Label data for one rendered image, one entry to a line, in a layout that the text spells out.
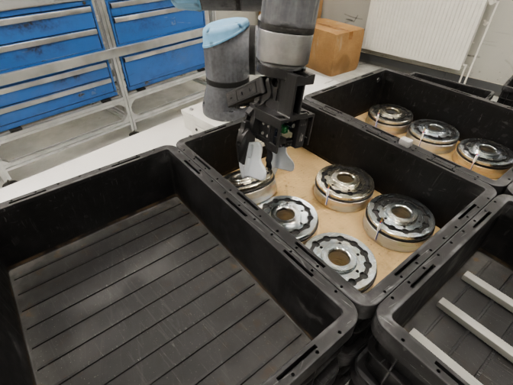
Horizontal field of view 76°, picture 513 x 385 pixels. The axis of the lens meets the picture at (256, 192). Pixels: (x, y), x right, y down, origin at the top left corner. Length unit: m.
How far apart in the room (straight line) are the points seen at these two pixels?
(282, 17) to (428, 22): 3.29
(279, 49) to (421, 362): 0.38
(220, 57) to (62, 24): 1.52
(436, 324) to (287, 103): 0.34
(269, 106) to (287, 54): 0.09
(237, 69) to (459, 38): 2.96
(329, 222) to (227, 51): 0.49
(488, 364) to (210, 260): 0.36
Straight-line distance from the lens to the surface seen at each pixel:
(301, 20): 0.47
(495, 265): 0.60
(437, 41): 3.70
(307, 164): 0.69
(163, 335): 0.45
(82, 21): 2.32
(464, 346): 0.49
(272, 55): 0.47
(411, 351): 0.34
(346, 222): 0.57
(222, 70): 0.87
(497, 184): 0.57
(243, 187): 0.52
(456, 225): 0.47
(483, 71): 3.77
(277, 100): 0.50
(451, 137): 0.83
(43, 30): 2.25
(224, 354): 0.43
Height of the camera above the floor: 1.22
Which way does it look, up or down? 40 degrees down
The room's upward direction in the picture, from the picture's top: straight up
